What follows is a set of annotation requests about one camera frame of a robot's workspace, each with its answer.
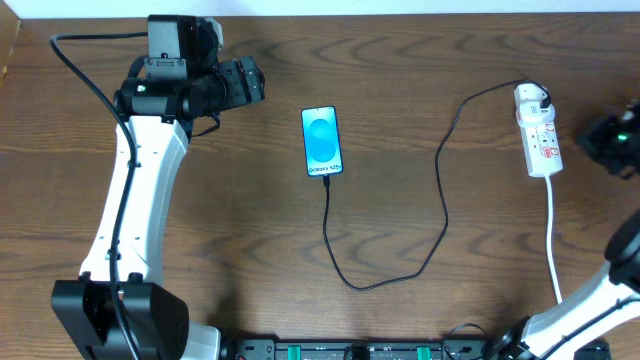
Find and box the blue smartphone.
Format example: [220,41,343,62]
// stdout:
[301,106,344,177]

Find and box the black charging cable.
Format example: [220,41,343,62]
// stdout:
[321,78,552,292]

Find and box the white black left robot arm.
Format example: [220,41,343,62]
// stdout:
[51,15,265,359]

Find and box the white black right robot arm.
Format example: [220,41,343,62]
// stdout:
[484,101,639,359]

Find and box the white charger plug adapter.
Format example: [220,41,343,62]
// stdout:
[514,82,551,109]

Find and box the white power strip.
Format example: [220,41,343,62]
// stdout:
[515,102,563,178]

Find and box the white power strip cord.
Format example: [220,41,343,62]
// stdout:
[543,174,564,305]

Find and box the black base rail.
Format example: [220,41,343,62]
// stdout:
[219,339,488,360]

